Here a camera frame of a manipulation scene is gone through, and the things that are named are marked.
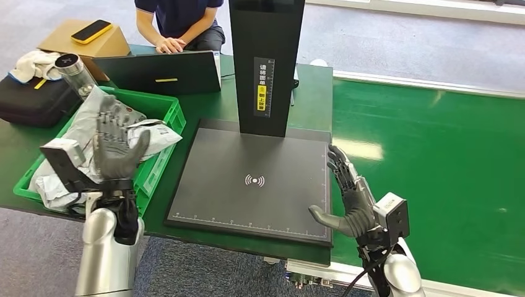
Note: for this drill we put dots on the green conveyor belt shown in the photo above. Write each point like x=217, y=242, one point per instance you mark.
x=430, y=164

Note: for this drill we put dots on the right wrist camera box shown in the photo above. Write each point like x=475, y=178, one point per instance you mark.
x=393, y=217

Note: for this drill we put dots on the phone in yellow case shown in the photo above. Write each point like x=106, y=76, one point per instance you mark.
x=91, y=32

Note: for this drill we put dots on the white round cap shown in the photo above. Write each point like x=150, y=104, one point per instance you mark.
x=319, y=62

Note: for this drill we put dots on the person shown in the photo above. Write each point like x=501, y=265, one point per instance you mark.
x=180, y=16

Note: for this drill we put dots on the black inbound scanner machine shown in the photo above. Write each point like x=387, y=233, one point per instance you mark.
x=266, y=41

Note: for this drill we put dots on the brown cardboard box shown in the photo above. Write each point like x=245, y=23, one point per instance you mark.
x=106, y=44

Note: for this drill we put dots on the green plastic crate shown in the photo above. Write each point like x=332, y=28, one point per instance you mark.
x=168, y=108

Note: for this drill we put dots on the silver conveyor frame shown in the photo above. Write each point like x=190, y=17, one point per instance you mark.
x=410, y=85

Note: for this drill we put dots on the white towel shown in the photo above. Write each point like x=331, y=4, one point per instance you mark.
x=32, y=64

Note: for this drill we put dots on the glass bottle with black lid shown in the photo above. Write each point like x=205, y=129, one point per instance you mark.
x=76, y=74

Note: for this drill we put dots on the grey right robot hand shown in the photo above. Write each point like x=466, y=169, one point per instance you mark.
x=357, y=213

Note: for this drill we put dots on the black laptop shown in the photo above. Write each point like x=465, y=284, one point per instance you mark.
x=164, y=65

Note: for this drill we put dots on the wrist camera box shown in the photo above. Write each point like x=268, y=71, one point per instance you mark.
x=393, y=217
x=65, y=158

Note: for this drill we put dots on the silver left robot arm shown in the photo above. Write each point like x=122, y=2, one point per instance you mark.
x=102, y=254

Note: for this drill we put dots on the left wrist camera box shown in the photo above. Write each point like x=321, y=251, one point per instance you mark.
x=65, y=158

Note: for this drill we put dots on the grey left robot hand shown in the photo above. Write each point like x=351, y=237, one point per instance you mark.
x=115, y=155

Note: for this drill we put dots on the person's hand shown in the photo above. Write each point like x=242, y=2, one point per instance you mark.
x=170, y=45

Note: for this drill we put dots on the conveyor terminal block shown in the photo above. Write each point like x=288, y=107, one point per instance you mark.
x=307, y=278

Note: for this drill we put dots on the black carrying case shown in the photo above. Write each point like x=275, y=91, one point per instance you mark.
x=32, y=102

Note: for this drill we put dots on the grey poly mailer package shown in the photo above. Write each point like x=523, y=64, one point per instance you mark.
x=160, y=137

